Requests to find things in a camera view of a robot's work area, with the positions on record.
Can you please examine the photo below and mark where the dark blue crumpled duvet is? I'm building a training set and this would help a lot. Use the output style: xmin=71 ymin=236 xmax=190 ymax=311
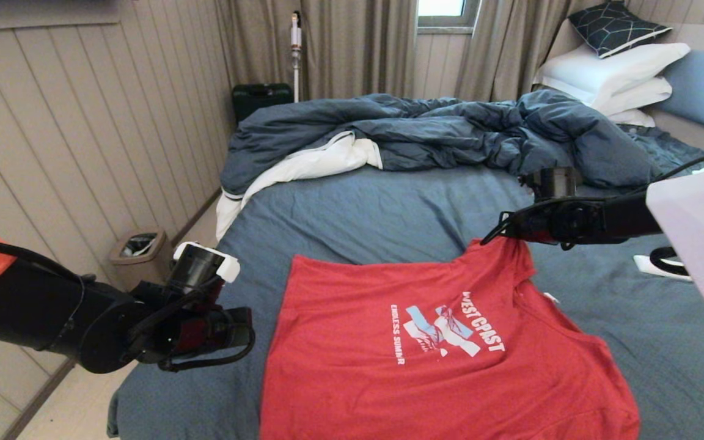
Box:
xmin=216 ymin=89 xmax=662 ymax=241

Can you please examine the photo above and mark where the black hard-shell suitcase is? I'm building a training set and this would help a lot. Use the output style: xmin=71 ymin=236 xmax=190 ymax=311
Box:
xmin=232 ymin=83 xmax=294 ymax=125

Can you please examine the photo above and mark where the blue-grey bed sheet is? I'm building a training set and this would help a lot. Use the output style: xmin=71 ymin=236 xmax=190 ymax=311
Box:
xmin=108 ymin=125 xmax=704 ymax=440

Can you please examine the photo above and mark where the large white pillow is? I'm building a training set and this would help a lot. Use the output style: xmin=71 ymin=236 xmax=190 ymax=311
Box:
xmin=533 ymin=42 xmax=692 ymax=109

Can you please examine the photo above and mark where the medium white pillow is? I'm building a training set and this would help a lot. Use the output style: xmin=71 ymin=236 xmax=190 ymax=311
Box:
xmin=590 ymin=76 xmax=674 ymax=117

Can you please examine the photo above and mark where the dark geometric patterned cushion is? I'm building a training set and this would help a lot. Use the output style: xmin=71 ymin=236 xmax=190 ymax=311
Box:
xmin=566 ymin=1 xmax=673 ymax=59

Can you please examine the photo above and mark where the brown square trash bin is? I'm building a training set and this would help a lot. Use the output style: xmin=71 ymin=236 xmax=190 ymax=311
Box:
xmin=109 ymin=229 xmax=172 ymax=291

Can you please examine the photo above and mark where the red printed t-shirt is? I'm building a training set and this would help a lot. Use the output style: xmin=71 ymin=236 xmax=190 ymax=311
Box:
xmin=259 ymin=237 xmax=642 ymax=440

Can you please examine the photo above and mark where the flat white pillow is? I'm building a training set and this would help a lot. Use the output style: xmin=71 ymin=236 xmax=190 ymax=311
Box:
xmin=606 ymin=109 xmax=657 ymax=128

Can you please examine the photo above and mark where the grey framed window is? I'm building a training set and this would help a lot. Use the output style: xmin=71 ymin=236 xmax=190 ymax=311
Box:
xmin=416 ymin=0 xmax=480 ymax=29

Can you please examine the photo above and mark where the narrow beige curtain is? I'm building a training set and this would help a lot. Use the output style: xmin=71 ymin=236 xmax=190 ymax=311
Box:
xmin=453 ymin=0 xmax=628 ymax=103

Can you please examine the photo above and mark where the white stick vacuum cleaner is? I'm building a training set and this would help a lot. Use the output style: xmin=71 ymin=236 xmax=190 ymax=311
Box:
xmin=290 ymin=11 xmax=303 ymax=103

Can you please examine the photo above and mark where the wide beige curtain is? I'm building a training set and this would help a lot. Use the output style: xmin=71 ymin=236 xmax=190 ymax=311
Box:
xmin=214 ymin=0 xmax=417 ymax=101

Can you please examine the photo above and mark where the white remote control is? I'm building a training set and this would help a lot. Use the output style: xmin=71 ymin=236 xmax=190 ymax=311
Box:
xmin=633 ymin=255 xmax=692 ymax=282

